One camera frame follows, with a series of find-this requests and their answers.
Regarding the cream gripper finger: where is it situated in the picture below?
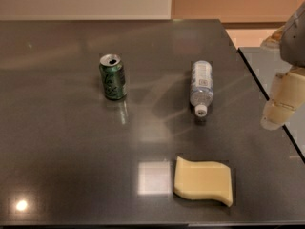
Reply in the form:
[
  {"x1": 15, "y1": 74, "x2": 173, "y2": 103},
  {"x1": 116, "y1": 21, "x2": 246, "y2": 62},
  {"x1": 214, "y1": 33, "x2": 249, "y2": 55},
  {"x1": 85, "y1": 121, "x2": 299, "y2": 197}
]
[
  {"x1": 260, "y1": 66, "x2": 305, "y2": 131},
  {"x1": 260, "y1": 27, "x2": 284, "y2": 51}
]

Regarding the clear blue plastic water bottle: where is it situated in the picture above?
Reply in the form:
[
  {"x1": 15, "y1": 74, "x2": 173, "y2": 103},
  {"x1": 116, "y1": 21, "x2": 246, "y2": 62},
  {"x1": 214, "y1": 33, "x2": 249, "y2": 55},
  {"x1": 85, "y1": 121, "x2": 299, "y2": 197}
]
[{"x1": 190, "y1": 60, "x2": 214, "y2": 117}]

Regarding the yellow wavy sponge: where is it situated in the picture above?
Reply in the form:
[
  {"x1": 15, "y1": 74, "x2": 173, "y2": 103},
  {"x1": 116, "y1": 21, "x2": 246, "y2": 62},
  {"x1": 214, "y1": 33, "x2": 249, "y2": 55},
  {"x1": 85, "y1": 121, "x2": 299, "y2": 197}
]
[{"x1": 173, "y1": 156, "x2": 234, "y2": 207}]

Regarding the grey side table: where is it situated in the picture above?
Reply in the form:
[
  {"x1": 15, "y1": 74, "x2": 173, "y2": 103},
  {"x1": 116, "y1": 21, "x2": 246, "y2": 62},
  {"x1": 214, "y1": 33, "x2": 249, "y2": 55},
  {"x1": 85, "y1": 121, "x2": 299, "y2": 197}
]
[{"x1": 238, "y1": 47, "x2": 305, "y2": 160}]

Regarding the green soda can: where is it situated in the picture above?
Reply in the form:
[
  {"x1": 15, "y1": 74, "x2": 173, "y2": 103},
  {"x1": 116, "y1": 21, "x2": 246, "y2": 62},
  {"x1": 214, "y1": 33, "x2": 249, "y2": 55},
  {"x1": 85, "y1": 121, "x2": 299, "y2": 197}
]
[{"x1": 99, "y1": 54, "x2": 127, "y2": 100}]

